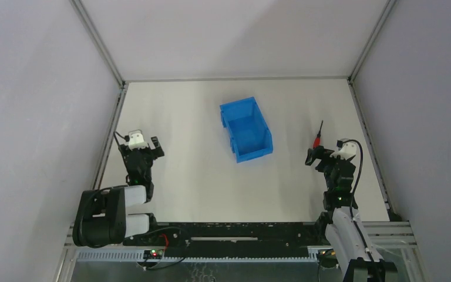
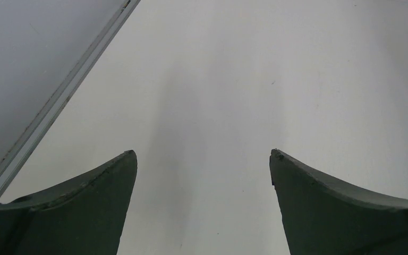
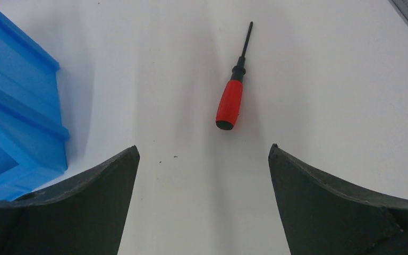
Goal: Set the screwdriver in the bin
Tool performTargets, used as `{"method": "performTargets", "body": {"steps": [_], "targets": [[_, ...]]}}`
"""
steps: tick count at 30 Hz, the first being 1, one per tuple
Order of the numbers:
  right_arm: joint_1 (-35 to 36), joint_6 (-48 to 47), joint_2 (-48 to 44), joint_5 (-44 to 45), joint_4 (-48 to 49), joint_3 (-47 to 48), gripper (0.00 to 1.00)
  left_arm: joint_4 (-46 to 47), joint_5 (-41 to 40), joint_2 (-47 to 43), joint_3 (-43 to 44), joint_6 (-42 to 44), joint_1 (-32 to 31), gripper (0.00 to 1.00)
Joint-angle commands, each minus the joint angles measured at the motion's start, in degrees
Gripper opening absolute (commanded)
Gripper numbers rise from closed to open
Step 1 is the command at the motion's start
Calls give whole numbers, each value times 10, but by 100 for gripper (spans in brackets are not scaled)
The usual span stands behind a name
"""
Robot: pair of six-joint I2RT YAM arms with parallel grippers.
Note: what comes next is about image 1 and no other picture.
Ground red and black wires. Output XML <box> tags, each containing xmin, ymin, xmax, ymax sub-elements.
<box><xmin>136</xmin><ymin>227</ymin><xmax>191</xmax><ymax>271</ymax></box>

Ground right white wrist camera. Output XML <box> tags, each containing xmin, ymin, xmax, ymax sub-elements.
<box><xmin>329</xmin><ymin>139</ymin><xmax>359</xmax><ymax>160</ymax></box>

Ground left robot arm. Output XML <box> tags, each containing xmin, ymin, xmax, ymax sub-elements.
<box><xmin>72</xmin><ymin>132</ymin><xmax>164</xmax><ymax>249</ymax></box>

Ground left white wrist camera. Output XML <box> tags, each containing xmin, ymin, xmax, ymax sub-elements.
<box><xmin>127</xmin><ymin>129</ymin><xmax>149</xmax><ymax>150</ymax></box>

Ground small circuit board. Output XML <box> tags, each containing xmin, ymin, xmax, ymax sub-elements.
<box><xmin>143</xmin><ymin>249</ymin><xmax>164</xmax><ymax>261</ymax></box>

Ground blue plastic storage bin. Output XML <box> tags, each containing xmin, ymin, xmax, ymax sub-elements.
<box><xmin>220</xmin><ymin>97</ymin><xmax>274</xmax><ymax>163</ymax></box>

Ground red handled screwdriver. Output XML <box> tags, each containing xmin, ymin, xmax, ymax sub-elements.
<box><xmin>312</xmin><ymin>120</ymin><xmax>324</xmax><ymax>149</ymax></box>

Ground black mounting rail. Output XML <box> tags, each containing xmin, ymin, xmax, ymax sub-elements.
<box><xmin>122</xmin><ymin>222</ymin><xmax>329</xmax><ymax>259</ymax></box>

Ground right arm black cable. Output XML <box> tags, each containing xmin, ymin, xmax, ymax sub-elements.
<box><xmin>342</xmin><ymin>139</ymin><xmax>382</xmax><ymax>273</ymax></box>

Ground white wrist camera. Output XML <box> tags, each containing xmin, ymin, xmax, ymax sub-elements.
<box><xmin>329</xmin><ymin>139</ymin><xmax>359</xmax><ymax>160</ymax></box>
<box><xmin>127</xmin><ymin>129</ymin><xmax>149</xmax><ymax>150</ymax></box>

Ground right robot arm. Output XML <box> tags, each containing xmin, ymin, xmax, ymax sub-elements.
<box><xmin>305</xmin><ymin>146</ymin><xmax>399</xmax><ymax>281</ymax></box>

